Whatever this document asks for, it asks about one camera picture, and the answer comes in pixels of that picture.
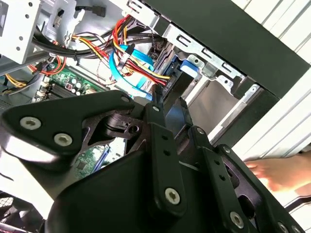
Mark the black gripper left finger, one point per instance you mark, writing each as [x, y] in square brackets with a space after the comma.
[85, 109]

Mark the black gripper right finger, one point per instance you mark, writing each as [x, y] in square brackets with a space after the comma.
[218, 170]

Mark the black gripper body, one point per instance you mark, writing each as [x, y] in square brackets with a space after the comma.
[116, 194]

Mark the hard disk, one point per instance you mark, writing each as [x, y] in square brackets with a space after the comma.
[189, 68]

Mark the person's bare hand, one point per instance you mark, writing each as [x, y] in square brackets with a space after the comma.
[291, 172]

